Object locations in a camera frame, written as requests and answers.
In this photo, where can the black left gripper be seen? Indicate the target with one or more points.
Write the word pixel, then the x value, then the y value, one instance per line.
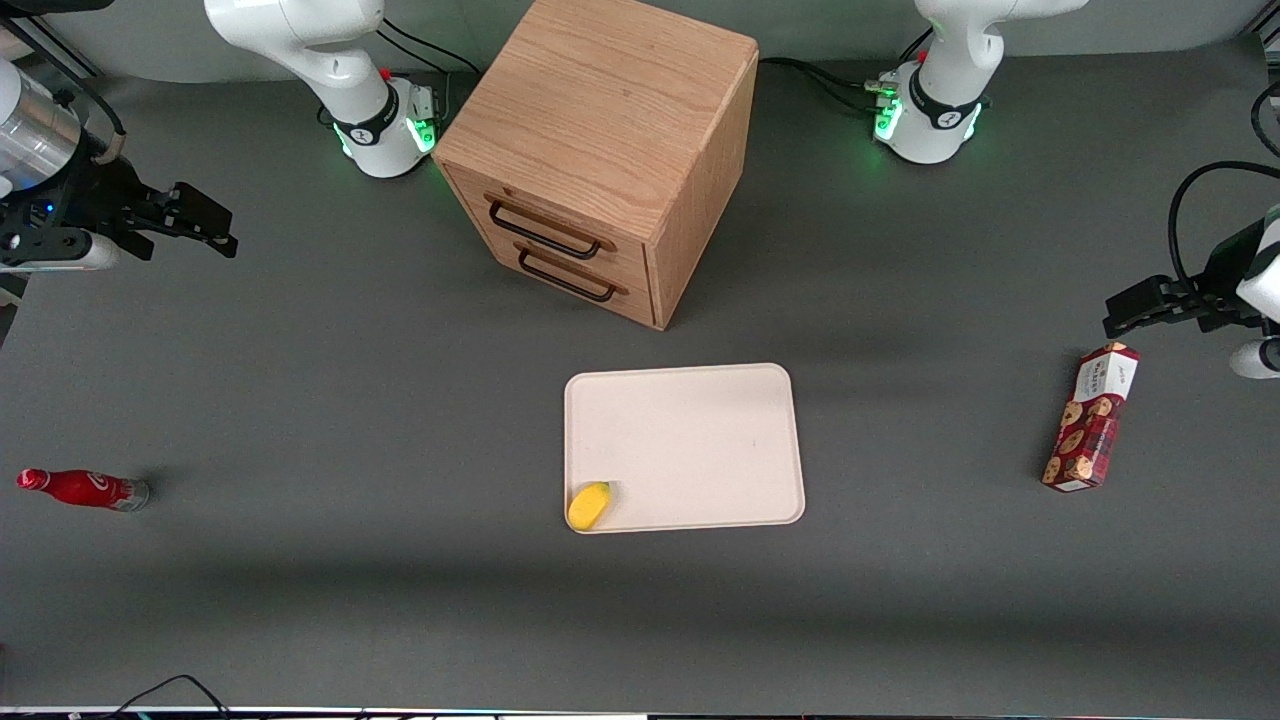
pixel 1213 279

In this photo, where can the aluminium frame rail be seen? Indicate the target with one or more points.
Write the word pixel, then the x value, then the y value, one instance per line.
pixel 40 45

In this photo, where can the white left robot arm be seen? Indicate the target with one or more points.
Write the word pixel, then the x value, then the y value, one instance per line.
pixel 940 100

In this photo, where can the beige rectangular tray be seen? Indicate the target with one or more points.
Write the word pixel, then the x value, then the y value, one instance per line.
pixel 700 440

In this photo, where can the red coke bottle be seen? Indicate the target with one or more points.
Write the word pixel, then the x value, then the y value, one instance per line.
pixel 90 489

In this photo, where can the red cookie box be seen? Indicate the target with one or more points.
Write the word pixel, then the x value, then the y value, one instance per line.
pixel 1090 420

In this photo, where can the wooden two-drawer cabinet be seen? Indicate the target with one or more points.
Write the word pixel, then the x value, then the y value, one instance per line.
pixel 610 120

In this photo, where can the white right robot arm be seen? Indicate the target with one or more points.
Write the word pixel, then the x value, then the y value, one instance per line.
pixel 350 70

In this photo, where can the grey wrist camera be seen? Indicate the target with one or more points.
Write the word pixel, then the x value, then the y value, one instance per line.
pixel 1256 360
pixel 70 254

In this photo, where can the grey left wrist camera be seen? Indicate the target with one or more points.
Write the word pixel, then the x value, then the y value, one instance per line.
pixel 1256 360

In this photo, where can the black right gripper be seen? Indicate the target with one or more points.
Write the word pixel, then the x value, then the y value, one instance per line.
pixel 100 199

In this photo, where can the yellow toy mango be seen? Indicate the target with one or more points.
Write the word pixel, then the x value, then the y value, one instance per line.
pixel 588 506

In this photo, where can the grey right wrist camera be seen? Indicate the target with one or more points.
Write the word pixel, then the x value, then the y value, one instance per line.
pixel 70 254

